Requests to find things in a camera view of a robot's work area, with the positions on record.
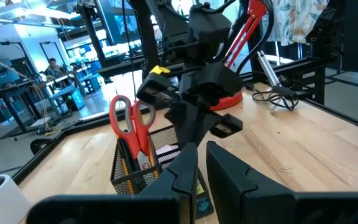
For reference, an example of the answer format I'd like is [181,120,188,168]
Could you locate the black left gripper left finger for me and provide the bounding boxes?
[137,142,198,224]

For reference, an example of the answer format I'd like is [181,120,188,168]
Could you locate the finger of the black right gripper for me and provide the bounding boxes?
[165,104,204,150]
[197,113,222,144]

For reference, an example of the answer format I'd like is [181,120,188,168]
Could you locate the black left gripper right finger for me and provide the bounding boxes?
[206,141,298,224]

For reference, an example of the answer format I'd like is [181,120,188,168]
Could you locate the pink sticky notes pad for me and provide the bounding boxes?
[155,144,180,156]

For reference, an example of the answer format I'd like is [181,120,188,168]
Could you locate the orange pencil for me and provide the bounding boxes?
[119,139,135,195]
[147,136,157,178]

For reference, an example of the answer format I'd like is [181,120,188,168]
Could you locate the red-handled scissors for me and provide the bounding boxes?
[109,95,157,171]

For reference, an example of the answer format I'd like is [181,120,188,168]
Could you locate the black mesh desk organizer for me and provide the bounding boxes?
[109,124,214,219]

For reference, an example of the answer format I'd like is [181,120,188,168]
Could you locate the black marker pen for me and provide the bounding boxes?
[119,138,141,174]

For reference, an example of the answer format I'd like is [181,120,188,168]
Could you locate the red desk lamp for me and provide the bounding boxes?
[209,0,267,111]

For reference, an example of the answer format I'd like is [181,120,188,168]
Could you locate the yellow tag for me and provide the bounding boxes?
[149,65,171,75]

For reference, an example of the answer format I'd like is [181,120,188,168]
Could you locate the silver metal clamp bar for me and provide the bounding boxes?
[256,50,282,88]

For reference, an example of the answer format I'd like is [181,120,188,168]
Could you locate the large dark display screen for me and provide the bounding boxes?
[94,0,143,46]

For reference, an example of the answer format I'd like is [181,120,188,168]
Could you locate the computer tower with green light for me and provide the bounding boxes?
[68,89,86,110]

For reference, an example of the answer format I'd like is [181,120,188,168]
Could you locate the person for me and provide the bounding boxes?
[44,57,64,78]

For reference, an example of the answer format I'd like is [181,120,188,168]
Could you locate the black standing desk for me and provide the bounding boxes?
[0,80,45,139]

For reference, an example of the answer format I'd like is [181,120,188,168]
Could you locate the silver wire paper clip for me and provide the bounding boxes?
[278,166,294,178]

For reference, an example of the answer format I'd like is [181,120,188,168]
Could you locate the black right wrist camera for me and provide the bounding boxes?
[187,2,232,65]

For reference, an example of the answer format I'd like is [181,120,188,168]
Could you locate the black power cord with adapter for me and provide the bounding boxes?
[244,81,300,111]

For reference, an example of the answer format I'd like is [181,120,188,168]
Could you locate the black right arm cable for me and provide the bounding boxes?
[234,0,275,75]

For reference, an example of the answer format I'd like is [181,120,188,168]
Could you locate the grey patterned wall hanging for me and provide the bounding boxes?
[265,0,329,47]

